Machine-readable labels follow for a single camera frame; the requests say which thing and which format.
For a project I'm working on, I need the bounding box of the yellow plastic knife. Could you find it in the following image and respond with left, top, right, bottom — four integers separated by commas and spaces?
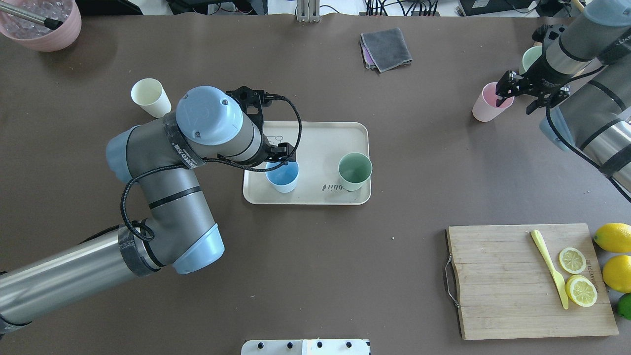
530, 229, 569, 310

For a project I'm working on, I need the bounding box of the cream rabbit tray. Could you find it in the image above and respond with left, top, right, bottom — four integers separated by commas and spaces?
243, 122, 371, 205

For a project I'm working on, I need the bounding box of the cream cup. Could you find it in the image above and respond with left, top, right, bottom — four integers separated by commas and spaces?
130, 78, 172, 118

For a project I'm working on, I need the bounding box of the green bowl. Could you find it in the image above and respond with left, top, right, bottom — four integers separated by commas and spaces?
518, 46, 543, 75

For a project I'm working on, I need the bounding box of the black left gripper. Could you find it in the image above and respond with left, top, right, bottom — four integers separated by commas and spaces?
226, 87, 297, 166

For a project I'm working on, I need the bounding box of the blue cup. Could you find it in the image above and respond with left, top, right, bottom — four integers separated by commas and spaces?
265, 161, 300, 193

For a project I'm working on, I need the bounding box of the wooden cutting board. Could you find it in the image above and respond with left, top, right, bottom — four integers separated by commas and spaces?
446, 224, 618, 341

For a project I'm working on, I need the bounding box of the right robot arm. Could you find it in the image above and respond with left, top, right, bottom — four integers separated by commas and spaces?
495, 0, 631, 199

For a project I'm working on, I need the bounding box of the aluminium frame post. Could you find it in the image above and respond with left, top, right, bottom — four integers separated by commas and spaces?
296, 0, 320, 23

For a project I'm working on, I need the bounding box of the pink cup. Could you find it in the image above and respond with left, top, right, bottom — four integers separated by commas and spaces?
472, 82, 514, 123

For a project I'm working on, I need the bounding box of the grey cloth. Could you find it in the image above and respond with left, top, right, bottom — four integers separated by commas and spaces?
360, 27, 413, 73

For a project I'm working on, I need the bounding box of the green lime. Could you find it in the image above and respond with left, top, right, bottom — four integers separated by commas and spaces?
617, 293, 631, 320

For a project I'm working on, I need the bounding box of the lemon slice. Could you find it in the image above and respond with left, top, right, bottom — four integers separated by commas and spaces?
558, 247, 587, 275
565, 275, 598, 307

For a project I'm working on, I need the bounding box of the metal tube tool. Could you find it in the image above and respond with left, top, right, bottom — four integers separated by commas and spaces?
0, 1, 64, 30

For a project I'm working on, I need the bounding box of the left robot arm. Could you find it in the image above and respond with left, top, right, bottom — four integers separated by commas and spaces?
1, 86, 298, 335

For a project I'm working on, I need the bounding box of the yellow lemon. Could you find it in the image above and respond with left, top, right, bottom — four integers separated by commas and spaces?
602, 255, 631, 294
593, 223, 631, 253

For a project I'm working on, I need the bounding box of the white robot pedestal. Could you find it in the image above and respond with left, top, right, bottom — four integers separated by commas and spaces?
241, 338, 371, 355

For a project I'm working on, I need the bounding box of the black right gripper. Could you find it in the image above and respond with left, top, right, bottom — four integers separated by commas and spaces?
495, 25, 572, 115

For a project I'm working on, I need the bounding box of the green cup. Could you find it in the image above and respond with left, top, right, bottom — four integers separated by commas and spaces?
337, 152, 373, 192

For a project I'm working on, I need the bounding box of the pink bowl with ice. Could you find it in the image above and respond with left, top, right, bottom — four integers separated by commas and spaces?
0, 0, 82, 52

